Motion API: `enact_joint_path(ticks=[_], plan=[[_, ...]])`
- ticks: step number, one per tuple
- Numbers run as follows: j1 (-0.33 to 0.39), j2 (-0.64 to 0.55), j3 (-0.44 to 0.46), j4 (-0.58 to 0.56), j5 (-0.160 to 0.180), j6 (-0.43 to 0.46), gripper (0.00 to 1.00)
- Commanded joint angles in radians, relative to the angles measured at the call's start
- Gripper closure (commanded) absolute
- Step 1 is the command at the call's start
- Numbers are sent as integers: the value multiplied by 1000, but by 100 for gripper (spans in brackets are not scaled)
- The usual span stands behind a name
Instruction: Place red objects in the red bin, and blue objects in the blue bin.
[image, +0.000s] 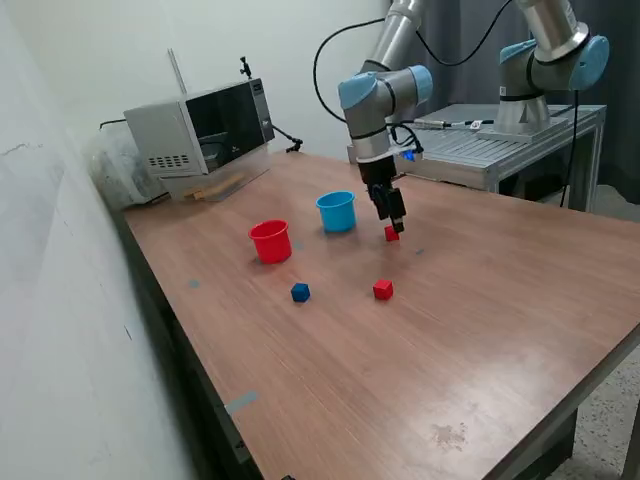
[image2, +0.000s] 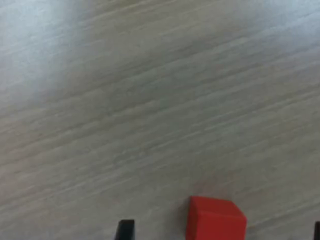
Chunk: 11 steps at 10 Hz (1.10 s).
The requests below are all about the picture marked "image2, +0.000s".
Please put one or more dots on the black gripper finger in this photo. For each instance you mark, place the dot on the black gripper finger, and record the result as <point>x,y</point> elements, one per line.
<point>317,231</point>
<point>125,231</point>

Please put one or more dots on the red cube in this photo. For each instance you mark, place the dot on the red cube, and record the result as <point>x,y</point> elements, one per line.
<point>215,222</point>

